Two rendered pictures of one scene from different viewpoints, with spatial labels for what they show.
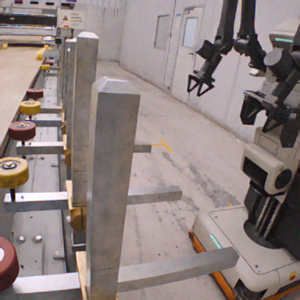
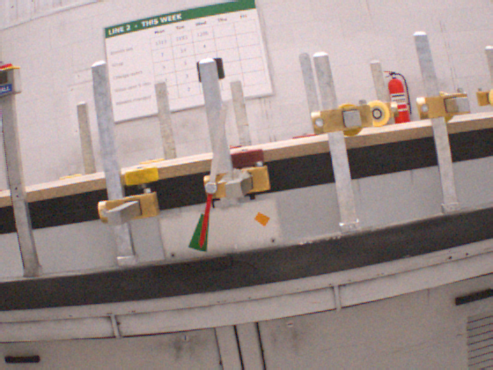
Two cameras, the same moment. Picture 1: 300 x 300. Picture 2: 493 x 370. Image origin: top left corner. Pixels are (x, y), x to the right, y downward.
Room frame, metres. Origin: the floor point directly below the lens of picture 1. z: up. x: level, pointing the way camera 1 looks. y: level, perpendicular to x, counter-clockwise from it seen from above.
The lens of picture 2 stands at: (3.44, -1.30, 0.97)
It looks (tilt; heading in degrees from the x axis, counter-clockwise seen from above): 3 degrees down; 117
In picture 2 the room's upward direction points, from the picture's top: 9 degrees counter-clockwise
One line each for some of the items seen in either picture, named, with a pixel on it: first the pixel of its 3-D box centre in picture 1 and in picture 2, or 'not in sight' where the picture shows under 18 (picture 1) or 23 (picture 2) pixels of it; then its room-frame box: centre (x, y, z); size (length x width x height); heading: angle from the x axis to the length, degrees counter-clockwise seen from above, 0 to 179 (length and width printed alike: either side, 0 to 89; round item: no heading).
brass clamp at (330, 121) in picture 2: not in sight; (342, 119); (2.55, 0.98, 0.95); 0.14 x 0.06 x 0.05; 22
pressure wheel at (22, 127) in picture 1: (23, 141); not in sight; (0.66, 0.37, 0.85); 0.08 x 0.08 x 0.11
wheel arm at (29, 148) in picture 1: (86, 148); not in sight; (0.73, 0.19, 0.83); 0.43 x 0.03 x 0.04; 112
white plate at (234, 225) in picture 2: not in sight; (219, 231); (2.28, 0.84, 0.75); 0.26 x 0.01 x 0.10; 22
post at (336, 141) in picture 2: not in sight; (339, 159); (2.53, 0.97, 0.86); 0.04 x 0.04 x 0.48; 22
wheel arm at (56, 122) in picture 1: (80, 123); not in sight; (0.96, 0.28, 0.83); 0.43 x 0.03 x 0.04; 112
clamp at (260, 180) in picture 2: not in sight; (237, 182); (2.32, 0.89, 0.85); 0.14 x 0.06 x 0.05; 22
